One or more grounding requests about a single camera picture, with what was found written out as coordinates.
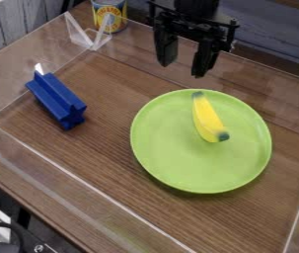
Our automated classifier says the blue star-shaped block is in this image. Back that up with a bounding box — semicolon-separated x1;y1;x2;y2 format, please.
26;71;87;130

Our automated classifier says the clear acrylic tray wall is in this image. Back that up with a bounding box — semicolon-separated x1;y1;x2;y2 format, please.
0;15;299;253

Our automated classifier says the black cable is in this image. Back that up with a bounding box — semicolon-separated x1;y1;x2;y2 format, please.
0;221;27;253

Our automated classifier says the green plate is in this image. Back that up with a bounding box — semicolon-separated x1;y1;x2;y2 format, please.
130;89;273;194

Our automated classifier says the yellow labelled can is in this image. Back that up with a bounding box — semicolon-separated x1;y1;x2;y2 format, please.
91;0;129;34

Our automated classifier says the clear acrylic corner bracket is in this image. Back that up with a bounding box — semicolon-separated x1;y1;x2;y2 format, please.
63;12;113;51

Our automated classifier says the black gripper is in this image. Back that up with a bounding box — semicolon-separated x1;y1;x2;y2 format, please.
149;0;241;78

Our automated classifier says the yellow toy banana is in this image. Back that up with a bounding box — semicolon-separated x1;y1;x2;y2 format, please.
193;91;230;143

